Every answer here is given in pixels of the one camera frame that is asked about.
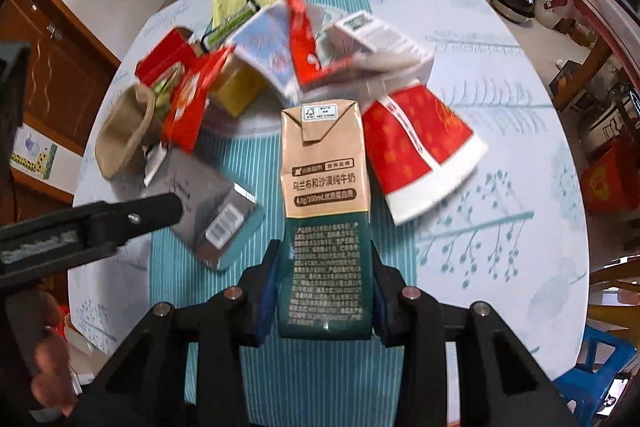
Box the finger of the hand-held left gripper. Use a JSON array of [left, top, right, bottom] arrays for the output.
[[75, 193, 183, 253]]

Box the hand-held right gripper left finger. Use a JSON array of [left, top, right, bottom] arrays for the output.
[[75, 239, 283, 427]]

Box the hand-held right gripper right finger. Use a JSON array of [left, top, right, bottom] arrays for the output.
[[370, 239, 566, 427]]

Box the grey box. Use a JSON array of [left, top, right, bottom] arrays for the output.
[[144, 149, 266, 270]]

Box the tan and green milk carton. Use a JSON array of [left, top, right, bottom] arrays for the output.
[[277, 98, 375, 340]]

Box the white plate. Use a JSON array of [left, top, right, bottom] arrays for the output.
[[202, 4, 401, 138]]

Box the red paper cup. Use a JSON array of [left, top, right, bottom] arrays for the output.
[[361, 82, 488, 225]]

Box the torn red white blue carton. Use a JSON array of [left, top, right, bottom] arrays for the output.
[[225, 0, 331, 108]]

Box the person's left hand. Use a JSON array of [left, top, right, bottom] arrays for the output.
[[31, 292, 77, 414]]

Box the brown paper cup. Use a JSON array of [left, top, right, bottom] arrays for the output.
[[95, 84, 163, 180]]

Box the red snack packet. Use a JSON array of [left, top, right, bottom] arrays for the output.
[[162, 47, 236, 152]]

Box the green printed packet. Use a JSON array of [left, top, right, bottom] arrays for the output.
[[150, 62, 183, 118]]

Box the yellow box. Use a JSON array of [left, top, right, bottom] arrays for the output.
[[209, 57, 268, 118]]

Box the red box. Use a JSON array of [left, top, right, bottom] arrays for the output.
[[135, 27, 198, 88]]

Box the wooden door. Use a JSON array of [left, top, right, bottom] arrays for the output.
[[0, 0, 121, 208]]

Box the green white packet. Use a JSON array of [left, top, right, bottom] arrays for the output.
[[204, 0, 262, 48]]

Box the blue plastic stool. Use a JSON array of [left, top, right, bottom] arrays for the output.
[[552, 324, 640, 427]]

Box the white and teal tablecloth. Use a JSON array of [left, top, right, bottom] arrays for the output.
[[67, 0, 591, 408]]

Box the red bag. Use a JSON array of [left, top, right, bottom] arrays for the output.
[[582, 142, 631, 215]]

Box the white medicine box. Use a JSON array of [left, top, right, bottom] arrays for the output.
[[322, 11, 435, 100]]

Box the colourful wall poster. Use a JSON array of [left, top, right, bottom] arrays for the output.
[[10, 127, 58, 180]]

